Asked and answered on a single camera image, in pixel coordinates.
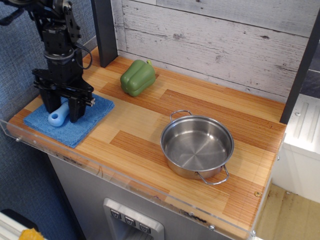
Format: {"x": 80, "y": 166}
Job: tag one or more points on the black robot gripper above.
{"x": 64, "y": 78}

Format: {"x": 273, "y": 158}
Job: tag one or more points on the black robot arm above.
{"x": 59, "y": 33}

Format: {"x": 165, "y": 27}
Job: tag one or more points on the yellow object at corner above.
{"x": 31, "y": 234}

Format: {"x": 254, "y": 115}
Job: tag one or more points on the silver metal pot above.
{"x": 196, "y": 147}

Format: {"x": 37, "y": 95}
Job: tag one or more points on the blue folded cloth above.
{"x": 68, "y": 133}

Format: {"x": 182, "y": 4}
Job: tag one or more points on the silver toy fridge dispenser panel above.
{"x": 128, "y": 224}

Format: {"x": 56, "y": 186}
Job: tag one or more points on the white toy sink unit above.
{"x": 297, "y": 168}

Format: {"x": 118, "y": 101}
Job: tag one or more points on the blue handled grey spoon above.
{"x": 59, "y": 115}

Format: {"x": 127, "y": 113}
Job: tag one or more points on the green toy bell pepper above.
{"x": 139, "y": 76}

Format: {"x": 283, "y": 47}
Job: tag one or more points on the dark right vertical post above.
{"x": 305, "y": 63}

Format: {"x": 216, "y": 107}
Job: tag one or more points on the clear acrylic table guard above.
{"x": 122, "y": 160}

